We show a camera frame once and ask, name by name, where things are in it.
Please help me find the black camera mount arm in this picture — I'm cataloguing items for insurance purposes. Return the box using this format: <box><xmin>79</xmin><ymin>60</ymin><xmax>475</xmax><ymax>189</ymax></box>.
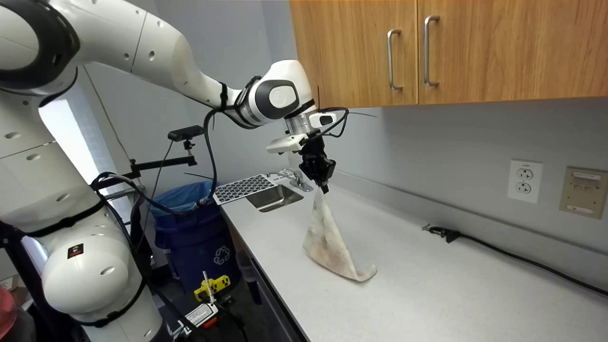
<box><xmin>121</xmin><ymin>138</ymin><xmax>199</xmax><ymax>182</ymax></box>

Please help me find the silver cabinet door handle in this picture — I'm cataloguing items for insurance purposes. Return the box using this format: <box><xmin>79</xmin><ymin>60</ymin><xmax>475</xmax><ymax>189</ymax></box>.
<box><xmin>421</xmin><ymin>12</ymin><xmax>442</xmax><ymax>88</ymax></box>
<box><xmin>383</xmin><ymin>26</ymin><xmax>404</xmax><ymax>92</ymax></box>

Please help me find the black metal stand frame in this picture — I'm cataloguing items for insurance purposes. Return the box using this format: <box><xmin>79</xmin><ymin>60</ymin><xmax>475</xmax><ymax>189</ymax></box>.
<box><xmin>0</xmin><ymin>216</ymin><xmax>72</xmax><ymax>342</ymax></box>

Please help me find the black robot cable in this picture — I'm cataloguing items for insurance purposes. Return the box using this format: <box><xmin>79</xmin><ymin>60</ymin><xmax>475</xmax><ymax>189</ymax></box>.
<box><xmin>199</xmin><ymin>81</ymin><xmax>351</xmax><ymax>201</ymax></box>

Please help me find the white and red tool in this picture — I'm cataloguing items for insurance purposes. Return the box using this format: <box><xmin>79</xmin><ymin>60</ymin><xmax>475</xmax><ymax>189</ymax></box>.
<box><xmin>167</xmin><ymin>301</ymin><xmax>220</xmax><ymax>335</ymax></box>

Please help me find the black power cable with plug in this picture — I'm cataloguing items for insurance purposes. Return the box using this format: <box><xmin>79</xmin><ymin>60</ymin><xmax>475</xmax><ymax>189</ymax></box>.
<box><xmin>421</xmin><ymin>221</ymin><xmax>608</xmax><ymax>296</ymax></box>

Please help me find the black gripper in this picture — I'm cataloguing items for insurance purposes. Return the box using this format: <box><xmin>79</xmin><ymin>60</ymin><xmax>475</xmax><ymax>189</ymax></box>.
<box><xmin>296</xmin><ymin>134</ymin><xmax>338</xmax><ymax>195</ymax></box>

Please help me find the stained cream towel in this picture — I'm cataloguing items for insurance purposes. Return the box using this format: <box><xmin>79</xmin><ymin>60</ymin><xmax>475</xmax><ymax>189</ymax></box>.
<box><xmin>302</xmin><ymin>187</ymin><xmax>380</xmax><ymax>284</ymax></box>

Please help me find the yellow clamp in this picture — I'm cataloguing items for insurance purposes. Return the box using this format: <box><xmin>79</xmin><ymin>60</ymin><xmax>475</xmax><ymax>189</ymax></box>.
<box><xmin>192</xmin><ymin>269</ymin><xmax>233</xmax><ymax>305</ymax></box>

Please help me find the white electrical outlet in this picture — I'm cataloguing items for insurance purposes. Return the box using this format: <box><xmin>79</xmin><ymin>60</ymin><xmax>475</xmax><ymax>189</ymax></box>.
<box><xmin>505</xmin><ymin>157</ymin><xmax>545</xmax><ymax>204</ymax></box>

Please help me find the black external camera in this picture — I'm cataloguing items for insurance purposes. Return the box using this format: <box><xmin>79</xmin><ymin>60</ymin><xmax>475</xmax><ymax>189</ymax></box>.
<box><xmin>165</xmin><ymin>123</ymin><xmax>209</xmax><ymax>144</ymax></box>

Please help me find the beige wall plate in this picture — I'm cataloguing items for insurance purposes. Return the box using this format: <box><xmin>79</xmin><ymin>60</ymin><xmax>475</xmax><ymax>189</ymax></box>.
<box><xmin>558</xmin><ymin>164</ymin><xmax>608</xmax><ymax>220</ymax></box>

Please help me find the wooden wall cabinet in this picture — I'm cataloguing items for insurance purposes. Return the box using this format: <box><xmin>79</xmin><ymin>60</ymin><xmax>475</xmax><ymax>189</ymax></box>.
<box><xmin>288</xmin><ymin>0</ymin><xmax>608</xmax><ymax>111</ymax></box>

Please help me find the blue recycling bin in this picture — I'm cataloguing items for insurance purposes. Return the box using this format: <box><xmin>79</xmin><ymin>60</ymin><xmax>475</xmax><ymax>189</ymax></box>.
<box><xmin>148</xmin><ymin>180</ymin><xmax>241</xmax><ymax>292</ymax></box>

